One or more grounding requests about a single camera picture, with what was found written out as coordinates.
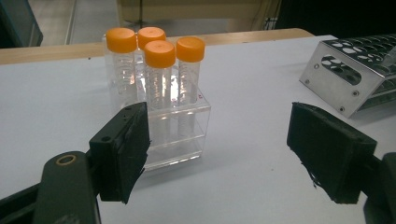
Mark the thin black stand pole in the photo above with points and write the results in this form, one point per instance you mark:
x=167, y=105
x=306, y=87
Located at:
x=140, y=11

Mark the dark curtain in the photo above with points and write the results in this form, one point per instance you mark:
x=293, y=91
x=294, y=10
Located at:
x=336, y=15

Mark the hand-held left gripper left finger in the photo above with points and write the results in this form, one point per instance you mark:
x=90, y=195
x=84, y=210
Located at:
x=121, y=155

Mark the clear acrylic tube rack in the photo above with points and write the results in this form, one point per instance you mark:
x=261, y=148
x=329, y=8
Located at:
x=186, y=146

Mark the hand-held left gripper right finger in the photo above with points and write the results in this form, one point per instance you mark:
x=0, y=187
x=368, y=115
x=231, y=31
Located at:
x=330, y=152

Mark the dark cabinet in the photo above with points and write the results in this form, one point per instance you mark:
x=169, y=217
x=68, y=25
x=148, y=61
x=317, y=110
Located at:
x=15, y=21

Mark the orange-capped clear tube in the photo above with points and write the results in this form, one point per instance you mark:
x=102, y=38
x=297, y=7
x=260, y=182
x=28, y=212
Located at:
x=151, y=33
x=159, y=54
x=121, y=40
x=190, y=49

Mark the metal tube rack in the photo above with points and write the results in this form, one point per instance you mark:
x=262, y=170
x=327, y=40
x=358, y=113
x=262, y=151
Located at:
x=336, y=81

